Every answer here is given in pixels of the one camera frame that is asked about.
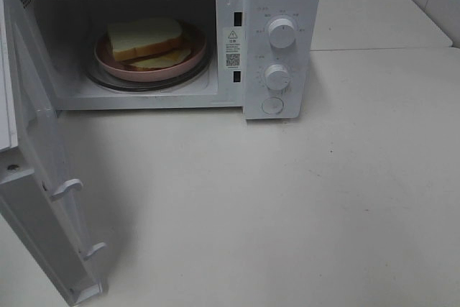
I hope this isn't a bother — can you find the round door release button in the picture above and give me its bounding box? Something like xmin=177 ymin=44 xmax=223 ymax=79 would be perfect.
xmin=262 ymin=97 xmax=284 ymax=114

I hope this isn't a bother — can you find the pink round plate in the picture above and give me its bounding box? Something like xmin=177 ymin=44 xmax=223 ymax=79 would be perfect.
xmin=94 ymin=22 xmax=208 ymax=82

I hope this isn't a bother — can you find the upper white power knob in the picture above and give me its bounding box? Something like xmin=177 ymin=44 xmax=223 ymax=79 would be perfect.
xmin=267 ymin=16 xmax=298 ymax=49

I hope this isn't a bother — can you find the white microwave door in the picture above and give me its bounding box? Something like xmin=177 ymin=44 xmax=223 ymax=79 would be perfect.
xmin=1 ymin=0 xmax=104 ymax=306

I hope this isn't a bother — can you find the white warning label sticker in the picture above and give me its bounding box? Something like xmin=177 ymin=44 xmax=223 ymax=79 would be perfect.
xmin=223 ymin=27 xmax=244 ymax=69

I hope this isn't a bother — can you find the white microwave oven body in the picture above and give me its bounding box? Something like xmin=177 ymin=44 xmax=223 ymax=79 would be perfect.
xmin=30 ymin=0 xmax=318 ymax=119

